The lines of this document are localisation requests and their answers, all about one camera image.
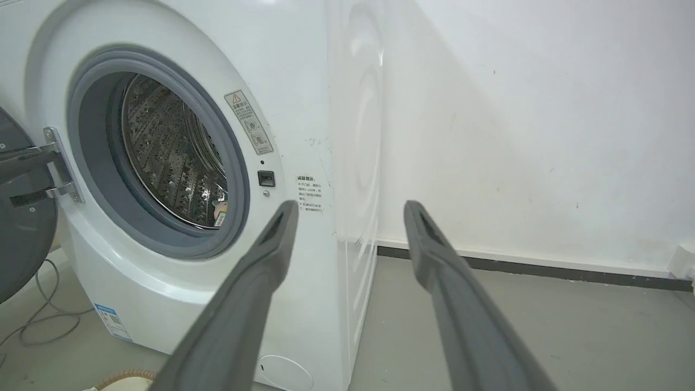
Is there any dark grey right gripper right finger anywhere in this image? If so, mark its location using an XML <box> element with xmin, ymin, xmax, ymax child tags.
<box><xmin>403</xmin><ymin>200</ymin><xmax>559</xmax><ymax>391</ymax></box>

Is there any white wall box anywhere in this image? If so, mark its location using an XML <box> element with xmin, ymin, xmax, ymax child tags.
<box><xmin>668</xmin><ymin>244</ymin><xmax>695</xmax><ymax>281</ymax></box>

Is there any grey washing machine door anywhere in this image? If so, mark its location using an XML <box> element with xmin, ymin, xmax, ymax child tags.
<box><xmin>0</xmin><ymin>108</ymin><xmax>60</xmax><ymax>304</ymax></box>

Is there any beige basket rim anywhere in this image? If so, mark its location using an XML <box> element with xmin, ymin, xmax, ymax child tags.
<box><xmin>84</xmin><ymin>369</ymin><xmax>158</xmax><ymax>391</ymax></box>

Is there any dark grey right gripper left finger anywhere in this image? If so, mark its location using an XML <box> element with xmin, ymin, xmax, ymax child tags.
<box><xmin>148</xmin><ymin>200</ymin><xmax>300</xmax><ymax>391</ymax></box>

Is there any white front-load washing machine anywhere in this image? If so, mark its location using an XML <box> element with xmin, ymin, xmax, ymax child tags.
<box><xmin>0</xmin><ymin>0</ymin><xmax>387</xmax><ymax>391</ymax></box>

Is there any grey power cable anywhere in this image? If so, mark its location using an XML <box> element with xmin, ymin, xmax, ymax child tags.
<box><xmin>0</xmin><ymin>258</ymin><xmax>94</xmax><ymax>348</ymax></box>

